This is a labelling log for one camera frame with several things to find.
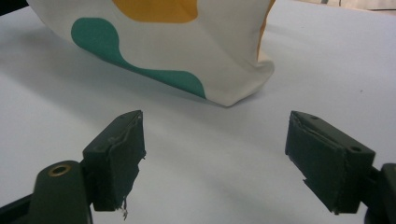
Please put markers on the white canvas bag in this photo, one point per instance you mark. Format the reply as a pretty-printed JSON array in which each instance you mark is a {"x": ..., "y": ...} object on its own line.
[{"x": 186, "y": 49}]

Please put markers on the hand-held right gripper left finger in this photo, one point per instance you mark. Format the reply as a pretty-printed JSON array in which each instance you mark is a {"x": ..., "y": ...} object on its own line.
[{"x": 115, "y": 161}]

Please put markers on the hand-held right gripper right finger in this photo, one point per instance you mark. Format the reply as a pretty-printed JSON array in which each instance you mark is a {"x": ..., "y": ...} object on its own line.
[{"x": 330, "y": 161}]

